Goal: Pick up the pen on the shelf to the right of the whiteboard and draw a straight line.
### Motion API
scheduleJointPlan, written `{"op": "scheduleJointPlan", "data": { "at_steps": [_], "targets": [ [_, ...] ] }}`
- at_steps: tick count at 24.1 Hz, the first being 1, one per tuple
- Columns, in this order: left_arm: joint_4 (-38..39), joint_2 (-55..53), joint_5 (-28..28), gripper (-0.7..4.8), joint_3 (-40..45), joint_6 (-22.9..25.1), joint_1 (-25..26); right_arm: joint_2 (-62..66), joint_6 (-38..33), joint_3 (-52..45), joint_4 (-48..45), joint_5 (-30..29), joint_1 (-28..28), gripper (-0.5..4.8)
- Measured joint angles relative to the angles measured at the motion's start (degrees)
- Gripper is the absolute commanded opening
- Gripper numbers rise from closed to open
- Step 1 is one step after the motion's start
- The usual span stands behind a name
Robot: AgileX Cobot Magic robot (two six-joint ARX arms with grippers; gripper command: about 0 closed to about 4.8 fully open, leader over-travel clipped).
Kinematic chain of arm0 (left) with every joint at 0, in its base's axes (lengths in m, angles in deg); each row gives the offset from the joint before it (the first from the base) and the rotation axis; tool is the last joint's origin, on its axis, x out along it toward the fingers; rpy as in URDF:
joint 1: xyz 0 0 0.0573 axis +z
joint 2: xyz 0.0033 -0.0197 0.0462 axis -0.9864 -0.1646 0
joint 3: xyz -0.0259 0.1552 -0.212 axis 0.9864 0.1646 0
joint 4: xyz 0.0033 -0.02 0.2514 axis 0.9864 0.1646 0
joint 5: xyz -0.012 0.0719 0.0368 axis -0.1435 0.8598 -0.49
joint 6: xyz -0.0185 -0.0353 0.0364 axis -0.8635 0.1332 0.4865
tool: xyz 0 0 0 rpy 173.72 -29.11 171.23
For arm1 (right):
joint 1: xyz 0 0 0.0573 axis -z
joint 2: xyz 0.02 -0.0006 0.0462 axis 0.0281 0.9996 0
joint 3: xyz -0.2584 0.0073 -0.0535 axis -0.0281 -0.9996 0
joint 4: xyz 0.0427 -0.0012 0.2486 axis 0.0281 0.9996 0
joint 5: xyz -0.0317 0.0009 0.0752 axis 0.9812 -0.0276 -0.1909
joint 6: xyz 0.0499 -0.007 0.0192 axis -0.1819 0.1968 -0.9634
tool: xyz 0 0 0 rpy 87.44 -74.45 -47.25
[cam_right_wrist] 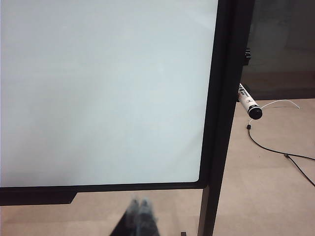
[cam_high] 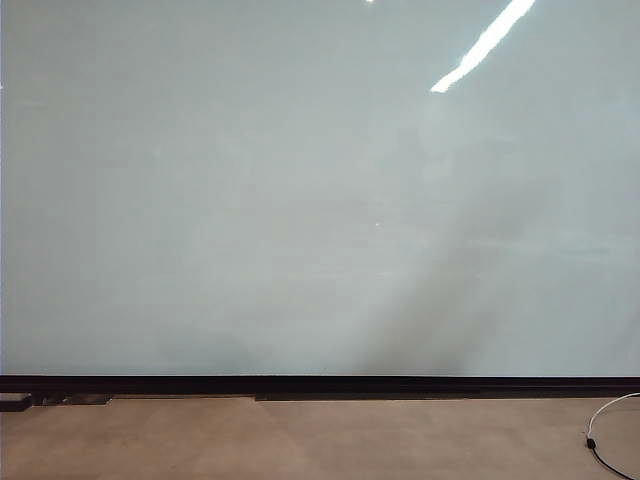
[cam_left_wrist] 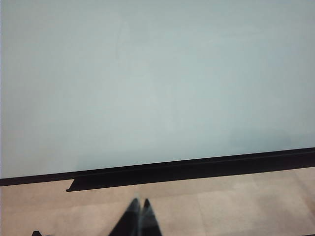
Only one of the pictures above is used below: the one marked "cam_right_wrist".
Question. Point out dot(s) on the white marker pen black cap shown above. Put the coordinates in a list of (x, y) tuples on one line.
[(249, 101)]

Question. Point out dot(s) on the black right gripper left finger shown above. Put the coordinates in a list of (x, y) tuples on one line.
[(128, 223)]

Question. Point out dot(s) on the white whiteboard with black frame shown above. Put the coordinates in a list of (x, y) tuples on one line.
[(98, 86)]

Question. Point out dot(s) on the black stand adjustment knob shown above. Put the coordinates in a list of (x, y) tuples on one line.
[(247, 54)]

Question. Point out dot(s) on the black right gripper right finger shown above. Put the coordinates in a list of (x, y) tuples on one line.
[(147, 221)]

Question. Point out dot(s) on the black whiteboard tray ledge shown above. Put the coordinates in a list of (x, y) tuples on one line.
[(37, 197)]

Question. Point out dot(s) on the black whiteboard stand post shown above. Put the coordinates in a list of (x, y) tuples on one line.
[(217, 209)]

